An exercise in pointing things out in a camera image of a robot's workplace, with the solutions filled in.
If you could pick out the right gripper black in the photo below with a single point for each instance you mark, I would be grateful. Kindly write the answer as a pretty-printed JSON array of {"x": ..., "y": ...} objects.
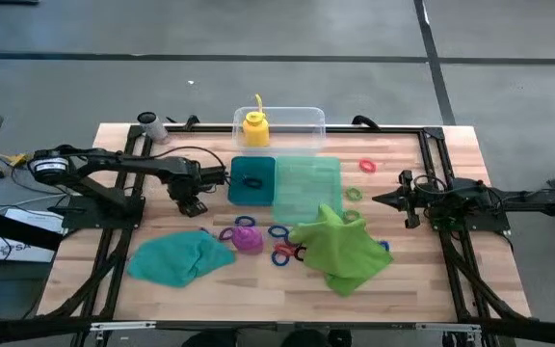
[{"x": 417, "y": 200}]

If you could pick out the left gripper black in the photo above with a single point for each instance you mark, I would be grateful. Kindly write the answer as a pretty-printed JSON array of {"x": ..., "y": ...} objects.
[{"x": 186, "y": 178}]

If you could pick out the green coil wristband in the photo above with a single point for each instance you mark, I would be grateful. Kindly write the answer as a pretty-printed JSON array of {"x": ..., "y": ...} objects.
[
  {"x": 358, "y": 215},
  {"x": 346, "y": 194}
]

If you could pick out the blue coil wristband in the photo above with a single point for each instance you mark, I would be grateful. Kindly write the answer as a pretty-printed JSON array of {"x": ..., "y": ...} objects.
[
  {"x": 386, "y": 245},
  {"x": 236, "y": 221},
  {"x": 269, "y": 231},
  {"x": 272, "y": 260}
]

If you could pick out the red coil wristband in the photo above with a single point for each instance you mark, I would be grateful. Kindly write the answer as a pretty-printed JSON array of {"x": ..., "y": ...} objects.
[
  {"x": 277, "y": 249},
  {"x": 361, "y": 166}
]

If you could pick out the purple coil wristband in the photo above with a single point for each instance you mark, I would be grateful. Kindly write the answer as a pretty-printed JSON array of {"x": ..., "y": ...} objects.
[
  {"x": 287, "y": 239},
  {"x": 219, "y": 235},
  {"x": 203, "y": 230}
]

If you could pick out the yellow sports bottle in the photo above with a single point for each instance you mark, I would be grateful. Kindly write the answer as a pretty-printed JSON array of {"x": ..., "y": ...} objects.
[{"x": 256, "y": 132}]

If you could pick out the magenta sports bottle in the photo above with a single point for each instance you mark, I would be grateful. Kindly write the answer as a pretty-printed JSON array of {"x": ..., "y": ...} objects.
[{"x": 247, "y": 240}]

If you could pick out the green microfiber towel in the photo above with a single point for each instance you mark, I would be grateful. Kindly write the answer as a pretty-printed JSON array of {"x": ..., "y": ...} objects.
[{"x": 340, "y": 250}]

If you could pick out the light green translucent bin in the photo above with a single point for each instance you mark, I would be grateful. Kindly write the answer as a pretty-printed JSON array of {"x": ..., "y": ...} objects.
[{"x": 306, "y": 183}]

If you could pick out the teal microfiber towel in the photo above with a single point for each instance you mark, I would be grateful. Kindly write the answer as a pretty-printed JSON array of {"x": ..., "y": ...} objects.
[{"x": 176, "y": 260}]

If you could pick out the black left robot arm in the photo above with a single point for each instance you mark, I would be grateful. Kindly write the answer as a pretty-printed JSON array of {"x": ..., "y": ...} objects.
[{"x": 128, "y": 164}]

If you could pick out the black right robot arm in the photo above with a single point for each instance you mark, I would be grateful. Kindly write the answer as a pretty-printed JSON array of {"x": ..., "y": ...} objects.
[{"x": 523, "y": 197}]

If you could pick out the dark teal plastic bin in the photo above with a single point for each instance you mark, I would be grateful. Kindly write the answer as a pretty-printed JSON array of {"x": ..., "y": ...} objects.
[{"x": 239, "y": 193}]

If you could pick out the grey cylindrical canister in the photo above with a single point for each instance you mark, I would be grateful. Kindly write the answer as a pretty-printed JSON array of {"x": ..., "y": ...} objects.
[{"x": 154, "y": 130}]

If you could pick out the clear plastic bin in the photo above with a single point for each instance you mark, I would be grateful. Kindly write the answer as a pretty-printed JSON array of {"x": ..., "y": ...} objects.
[{"x": 301, "y": 125}]

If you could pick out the white printed box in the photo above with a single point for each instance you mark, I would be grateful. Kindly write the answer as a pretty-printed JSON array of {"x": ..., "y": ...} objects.
[{"x": 22, "y": 248}]

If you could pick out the black bar beside table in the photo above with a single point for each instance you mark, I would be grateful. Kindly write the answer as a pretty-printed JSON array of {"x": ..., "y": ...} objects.
[{"x": 7, "y": 226}]

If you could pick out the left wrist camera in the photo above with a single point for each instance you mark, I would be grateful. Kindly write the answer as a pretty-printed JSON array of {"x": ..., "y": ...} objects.
[{"x": 193, "y": 207}]

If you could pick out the black aluminium table frame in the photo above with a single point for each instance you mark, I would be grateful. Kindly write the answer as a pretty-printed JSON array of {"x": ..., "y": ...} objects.
[{"x": 200, "y": 128}]

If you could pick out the black camera clamp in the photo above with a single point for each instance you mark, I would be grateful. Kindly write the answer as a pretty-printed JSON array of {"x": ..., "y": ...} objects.
[{"x": 192, "y": 121}]

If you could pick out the silver metal bracket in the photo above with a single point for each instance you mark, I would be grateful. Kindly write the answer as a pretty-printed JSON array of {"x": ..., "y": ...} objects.
[
  {"x": 123, "y": 326},
  {"x": 446, "y": 327}
]

